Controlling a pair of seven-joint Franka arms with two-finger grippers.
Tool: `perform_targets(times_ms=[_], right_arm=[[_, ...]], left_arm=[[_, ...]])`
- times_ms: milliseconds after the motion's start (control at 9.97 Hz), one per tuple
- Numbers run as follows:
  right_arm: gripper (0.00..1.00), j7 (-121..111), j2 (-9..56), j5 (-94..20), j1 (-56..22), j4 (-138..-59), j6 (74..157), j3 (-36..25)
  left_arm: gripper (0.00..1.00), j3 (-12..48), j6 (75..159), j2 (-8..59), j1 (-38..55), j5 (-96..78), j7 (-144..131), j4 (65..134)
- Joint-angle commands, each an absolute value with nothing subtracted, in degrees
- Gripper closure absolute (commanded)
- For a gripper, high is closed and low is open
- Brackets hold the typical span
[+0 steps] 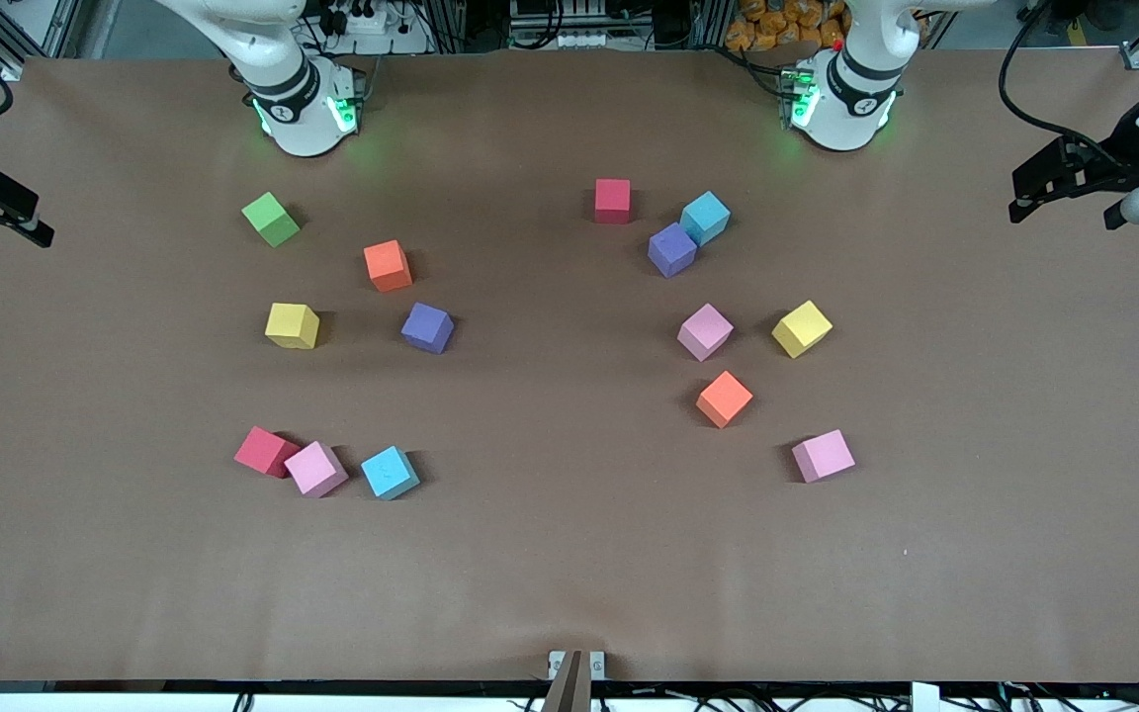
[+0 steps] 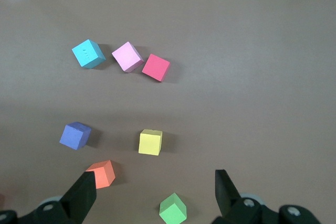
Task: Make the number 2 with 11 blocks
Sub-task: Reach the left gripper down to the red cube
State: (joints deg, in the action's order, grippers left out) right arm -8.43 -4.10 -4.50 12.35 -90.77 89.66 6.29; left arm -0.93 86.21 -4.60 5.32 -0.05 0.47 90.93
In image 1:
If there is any pink foam cube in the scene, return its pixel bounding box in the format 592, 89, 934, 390
791, 429, 856, 485
284, 441, 350, 498
676, 303, 735, 362

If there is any purple foam cube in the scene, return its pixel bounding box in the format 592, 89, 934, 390
400, 302, 456, 355
647, 222, 699, 279

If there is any orange foam cube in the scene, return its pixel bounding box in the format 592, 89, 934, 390
695, 370, 754, 429
363, 239, 414, 293

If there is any blue foam cube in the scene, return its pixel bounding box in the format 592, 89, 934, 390
679, 191, 732, 247
360, 445, 422, 501

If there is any red foam cube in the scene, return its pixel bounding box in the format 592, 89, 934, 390
233, 425, 302, 479
594, 178, 632, 224

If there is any green foam cube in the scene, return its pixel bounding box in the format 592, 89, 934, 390
241, 192, 302, 248

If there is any yellow foam cube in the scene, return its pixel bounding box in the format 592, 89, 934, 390
264, 303, 321, 350
771, 300, 834, 359

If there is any bag of orange items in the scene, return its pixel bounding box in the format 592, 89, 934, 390
725, 0, 849, 53

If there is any white power strip with plugs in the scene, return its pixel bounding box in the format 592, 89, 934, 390
317, 0, 432, 55

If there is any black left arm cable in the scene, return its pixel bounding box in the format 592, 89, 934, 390
998, 0, 1095, 144

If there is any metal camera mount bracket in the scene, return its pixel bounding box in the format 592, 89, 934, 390
548, 650, 607, 712

